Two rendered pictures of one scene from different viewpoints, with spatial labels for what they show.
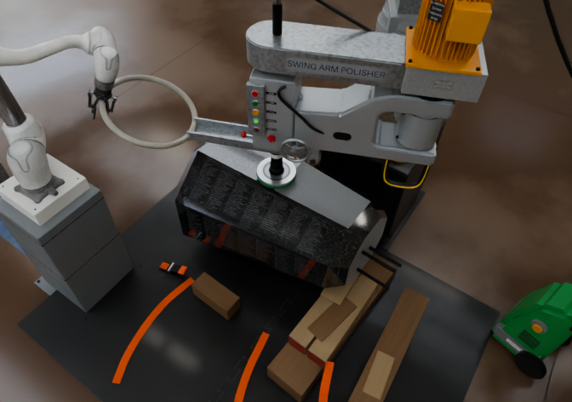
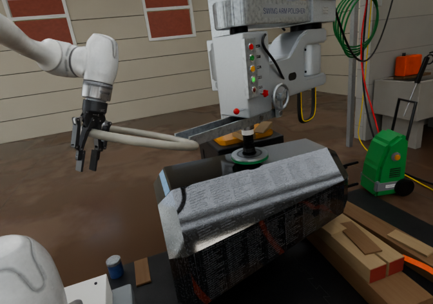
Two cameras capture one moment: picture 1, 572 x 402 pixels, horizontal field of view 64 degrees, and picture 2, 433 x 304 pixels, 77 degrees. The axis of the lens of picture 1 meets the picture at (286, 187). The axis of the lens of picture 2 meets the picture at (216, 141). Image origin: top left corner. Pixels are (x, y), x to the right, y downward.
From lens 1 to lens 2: 2.03 m
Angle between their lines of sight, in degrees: 51
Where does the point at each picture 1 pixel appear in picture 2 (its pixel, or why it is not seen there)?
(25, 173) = (38, 295)
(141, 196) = not seen: outside the picture
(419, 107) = (316, 35)
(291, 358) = (387, 288)
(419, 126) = (317, 51)
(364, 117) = (299, 53)
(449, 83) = (327, 9)
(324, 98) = not seen: hidden behind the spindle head
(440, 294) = not seen: hidden behind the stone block
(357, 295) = (339, 218)
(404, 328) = (368, 217)
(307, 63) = (273, 8)
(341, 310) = (352, 229)
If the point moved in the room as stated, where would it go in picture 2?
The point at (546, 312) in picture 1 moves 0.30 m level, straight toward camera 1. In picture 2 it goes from (394, 143) to (419, 156)
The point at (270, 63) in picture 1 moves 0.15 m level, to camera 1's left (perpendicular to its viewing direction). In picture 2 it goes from (254, 13) to (237, 12)
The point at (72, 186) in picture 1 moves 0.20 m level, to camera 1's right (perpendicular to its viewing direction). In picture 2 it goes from (102, 294) to (157, 249)
